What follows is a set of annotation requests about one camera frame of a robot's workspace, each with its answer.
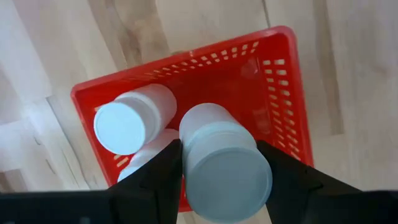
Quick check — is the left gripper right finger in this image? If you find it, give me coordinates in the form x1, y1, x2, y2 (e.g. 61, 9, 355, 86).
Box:
257, 140, 363, 224

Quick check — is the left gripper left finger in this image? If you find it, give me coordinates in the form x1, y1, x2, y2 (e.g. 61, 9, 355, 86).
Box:
107, 139, 184, 224

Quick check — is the red plastic basket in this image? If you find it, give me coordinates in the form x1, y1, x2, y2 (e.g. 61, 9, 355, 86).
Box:
70, 25, 315, 213

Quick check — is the white pill bottle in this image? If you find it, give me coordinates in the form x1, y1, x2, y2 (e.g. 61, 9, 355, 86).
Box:
178, 102, 274, 224
93, 83, 178, 156
117, 128, 181, 183

